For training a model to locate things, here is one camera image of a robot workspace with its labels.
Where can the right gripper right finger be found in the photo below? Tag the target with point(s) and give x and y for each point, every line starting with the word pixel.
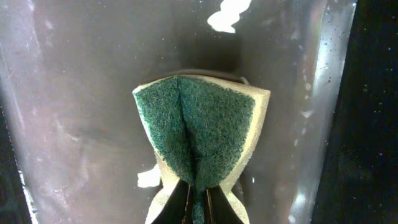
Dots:
pixel 222 207

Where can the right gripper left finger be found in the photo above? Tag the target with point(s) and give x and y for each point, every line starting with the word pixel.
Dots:
pixel 177 207

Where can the green yellow sponge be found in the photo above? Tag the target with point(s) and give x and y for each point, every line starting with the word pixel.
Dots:
pixel 203 130

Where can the black water tray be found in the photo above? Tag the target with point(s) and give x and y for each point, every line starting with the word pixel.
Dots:
pixel 72 143

